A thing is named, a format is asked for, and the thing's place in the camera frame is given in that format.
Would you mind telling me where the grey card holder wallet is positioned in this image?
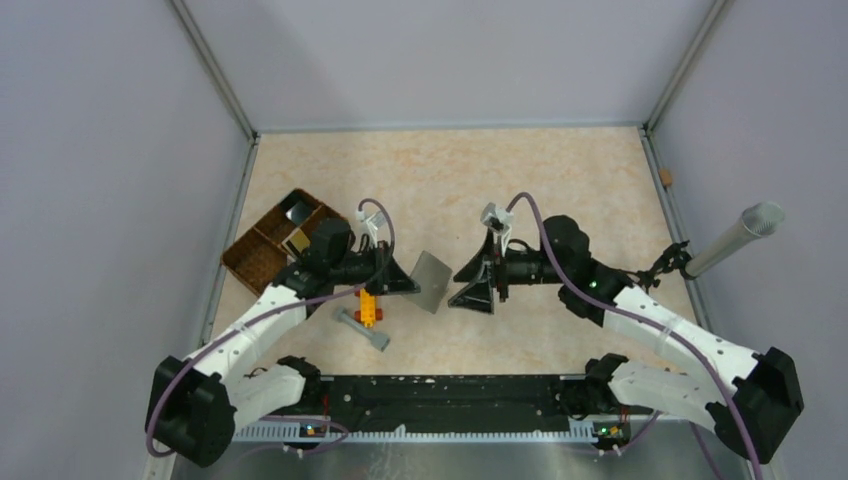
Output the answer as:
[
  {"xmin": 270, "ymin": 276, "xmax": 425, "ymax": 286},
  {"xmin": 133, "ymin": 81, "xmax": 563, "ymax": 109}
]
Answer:
[{"xmin": 403, "ymin": 250, "xmax": 453, "ymax": 315}]

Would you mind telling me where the small wooden block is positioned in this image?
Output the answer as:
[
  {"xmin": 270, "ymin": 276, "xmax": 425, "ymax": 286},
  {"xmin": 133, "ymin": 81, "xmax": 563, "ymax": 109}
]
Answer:
[{"xmin": 658, "ymin": 168, "xmax": 673, "ymax": 188}]

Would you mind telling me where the black clamp bracket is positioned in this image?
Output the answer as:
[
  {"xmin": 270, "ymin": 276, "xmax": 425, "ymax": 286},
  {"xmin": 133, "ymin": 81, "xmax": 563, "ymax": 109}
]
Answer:
[{"xmin": 629, "ymin": 240, "xmax": 692, "ymax": 293}]

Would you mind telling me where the silver metal tube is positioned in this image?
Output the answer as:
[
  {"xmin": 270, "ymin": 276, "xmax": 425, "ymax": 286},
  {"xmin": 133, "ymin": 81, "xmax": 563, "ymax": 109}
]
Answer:
[{"xmin": 683, "ymin": 201, "xmax": 785, "ymax": 279}]

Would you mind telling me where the black shiny credit card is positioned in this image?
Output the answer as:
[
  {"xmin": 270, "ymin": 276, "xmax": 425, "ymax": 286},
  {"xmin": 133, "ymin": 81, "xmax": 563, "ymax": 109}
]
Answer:
[{"xmin": 278, "ymin": 192, "xmax": 318, "ymax": 226}]

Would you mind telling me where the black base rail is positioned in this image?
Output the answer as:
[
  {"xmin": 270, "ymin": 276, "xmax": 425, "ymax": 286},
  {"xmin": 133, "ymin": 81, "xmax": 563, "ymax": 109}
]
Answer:
[{"xmin": 276, "ymin": 374, "xmax": 625, "ymax": 434}]

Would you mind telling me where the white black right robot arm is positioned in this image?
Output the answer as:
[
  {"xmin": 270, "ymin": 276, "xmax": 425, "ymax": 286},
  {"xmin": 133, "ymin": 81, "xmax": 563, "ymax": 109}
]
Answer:
[{"xmin": 448, "ymin": 215, "xmax": 804, "ymax": 464}]

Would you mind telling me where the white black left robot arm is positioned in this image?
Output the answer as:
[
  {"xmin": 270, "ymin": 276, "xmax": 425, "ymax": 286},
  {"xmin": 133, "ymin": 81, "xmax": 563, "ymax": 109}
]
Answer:
[{"xmin": 145, "ymin": 212, "xmax": 420, "ymax": 467}]

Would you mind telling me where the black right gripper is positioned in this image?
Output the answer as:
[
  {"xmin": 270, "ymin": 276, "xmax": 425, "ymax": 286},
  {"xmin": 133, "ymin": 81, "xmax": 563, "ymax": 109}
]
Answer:
[{"xmin": 448, "ymin": 228, "xmax": 567, "ymax": 313}]

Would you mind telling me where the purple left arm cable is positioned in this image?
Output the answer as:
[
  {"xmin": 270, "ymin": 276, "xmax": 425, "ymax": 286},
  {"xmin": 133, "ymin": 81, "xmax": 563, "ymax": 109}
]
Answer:
[{"xmin": 144, "ymin": 197, "xmax": 397, "ymax": 460}]

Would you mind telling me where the grey plastic toy bolt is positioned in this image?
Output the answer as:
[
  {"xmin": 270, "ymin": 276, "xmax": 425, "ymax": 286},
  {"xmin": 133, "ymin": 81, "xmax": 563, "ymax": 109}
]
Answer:
[{"xmin": 333, "ymin": 307, "xmax": 390, "ymax": 352}]

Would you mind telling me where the brown woven divided basket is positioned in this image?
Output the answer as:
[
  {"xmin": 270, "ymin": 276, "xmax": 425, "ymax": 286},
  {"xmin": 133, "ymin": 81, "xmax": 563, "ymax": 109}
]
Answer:
[{"xmin": 221, "ymin": 188, "xmax": 342, "ymax": 295}]

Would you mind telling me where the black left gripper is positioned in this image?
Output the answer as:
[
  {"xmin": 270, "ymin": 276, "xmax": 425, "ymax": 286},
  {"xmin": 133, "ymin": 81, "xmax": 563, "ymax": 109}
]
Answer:
[{"xmin": 330, "ymin": 239, "xmax": 420, "ymax": 295}]

